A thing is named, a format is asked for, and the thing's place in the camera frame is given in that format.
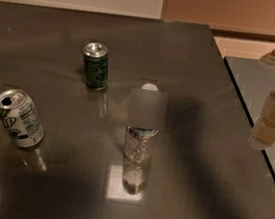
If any dark green soda can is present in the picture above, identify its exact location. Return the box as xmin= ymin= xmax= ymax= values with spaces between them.
xmin=83 ymin=42 xmax=109 ymax=89

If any clear plastic water bottle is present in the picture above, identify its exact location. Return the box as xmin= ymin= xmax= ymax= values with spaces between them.
xmin=122 ymin=82 xmax=166 ymax=195

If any grey side table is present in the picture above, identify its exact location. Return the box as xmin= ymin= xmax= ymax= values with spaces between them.
xmin=224 ymin=56 xmax=275 ymax=182

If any white 7up can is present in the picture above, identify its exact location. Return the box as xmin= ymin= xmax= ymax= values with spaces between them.
xmin=0 ymin=89 xmax=45 ymax=148

